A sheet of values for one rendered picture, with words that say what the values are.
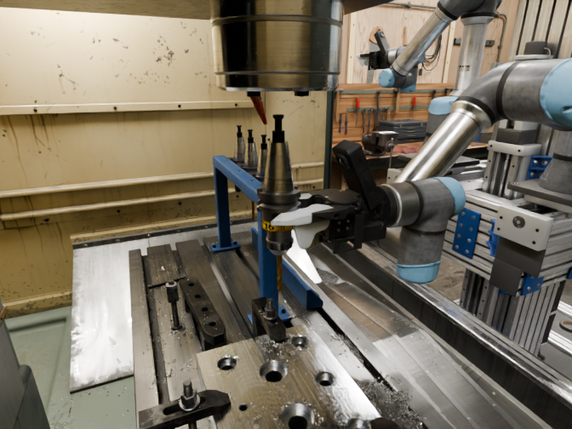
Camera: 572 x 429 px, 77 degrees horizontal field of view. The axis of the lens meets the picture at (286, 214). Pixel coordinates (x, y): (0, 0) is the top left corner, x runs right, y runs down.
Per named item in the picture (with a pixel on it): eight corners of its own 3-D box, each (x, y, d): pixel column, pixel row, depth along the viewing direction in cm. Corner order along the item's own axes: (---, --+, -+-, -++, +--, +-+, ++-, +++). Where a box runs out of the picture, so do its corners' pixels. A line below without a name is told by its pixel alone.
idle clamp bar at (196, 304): (198, 296, 99) (196, 274, 97) (231, 356, 78) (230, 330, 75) (180, 301, 97) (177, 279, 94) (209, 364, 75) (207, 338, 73)
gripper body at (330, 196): (330, 255, 54) (394, 243, 58) (333, 201, 51) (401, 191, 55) (307, 237, 60) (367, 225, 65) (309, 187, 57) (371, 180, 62)
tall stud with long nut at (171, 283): (181, 323, 88) (176, 277, 83) (183, 329, 85) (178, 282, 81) (170, 325, 87) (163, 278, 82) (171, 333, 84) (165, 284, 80)
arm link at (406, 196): (422, 187, 57) (389, 175, 64) (399, 191, 55) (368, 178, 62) (416, 231, 60) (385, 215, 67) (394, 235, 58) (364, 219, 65)
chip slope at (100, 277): (287, 260, 178) (287, 210, 169) (372, 351, 118) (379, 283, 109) (85, 301, 145) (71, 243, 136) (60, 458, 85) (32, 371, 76)
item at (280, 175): (260, 185, 53) (260, 139, 50) (290, 184, 54) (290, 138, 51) (265, 194, 49) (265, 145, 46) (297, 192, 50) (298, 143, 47)
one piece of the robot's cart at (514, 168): (463, 334, 164) (503, 147, 134) (489, 354, 153) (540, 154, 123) (449, 340, 161) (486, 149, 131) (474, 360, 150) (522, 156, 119)
